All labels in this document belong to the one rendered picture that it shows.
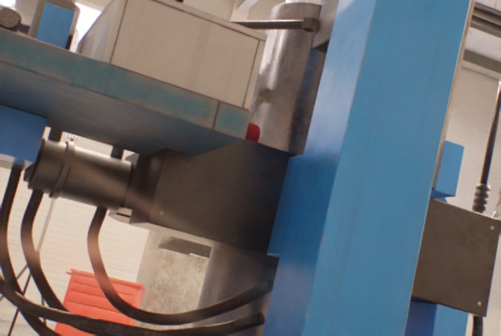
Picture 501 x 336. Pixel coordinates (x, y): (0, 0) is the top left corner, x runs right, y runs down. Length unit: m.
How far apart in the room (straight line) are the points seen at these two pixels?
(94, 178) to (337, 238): 0.52
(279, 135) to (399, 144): 0.45
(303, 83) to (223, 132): 0.62
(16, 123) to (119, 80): 0.33
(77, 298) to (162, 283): 1.09
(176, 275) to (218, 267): 7.88
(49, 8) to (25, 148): 0.25
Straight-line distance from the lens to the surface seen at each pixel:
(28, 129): 1.55
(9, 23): 1.26
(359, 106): 1.43
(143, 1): 1.30
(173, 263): 9.71
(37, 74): 1.25
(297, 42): 1.92
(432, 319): 1.77
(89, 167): 1.67
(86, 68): 1.26
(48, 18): 1.58
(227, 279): 1.82
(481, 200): 2.85
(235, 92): 1.32
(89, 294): 9.07
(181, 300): 9.74
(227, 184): 1.57
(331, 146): 1.45
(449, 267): 1.78
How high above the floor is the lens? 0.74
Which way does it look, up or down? 12 degrees up
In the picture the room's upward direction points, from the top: 14 degrees clockwise
